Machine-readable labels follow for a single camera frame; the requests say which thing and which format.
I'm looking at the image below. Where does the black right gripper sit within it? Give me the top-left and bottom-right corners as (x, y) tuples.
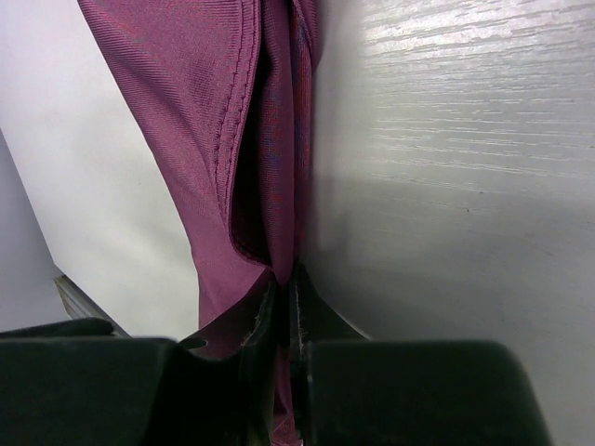
(0, 318), (115, 340)

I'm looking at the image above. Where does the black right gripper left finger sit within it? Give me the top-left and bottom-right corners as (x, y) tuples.
(1, 279), (278, 445)

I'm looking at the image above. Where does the aluminium front rail frame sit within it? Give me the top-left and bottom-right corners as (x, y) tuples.
(54, 275), (129, 337)

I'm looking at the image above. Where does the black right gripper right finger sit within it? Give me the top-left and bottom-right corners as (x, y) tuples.
(288, 265), (551, 445)

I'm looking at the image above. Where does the purple cloth napkin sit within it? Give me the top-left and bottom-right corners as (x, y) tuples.
(76, 0), (326, 446)

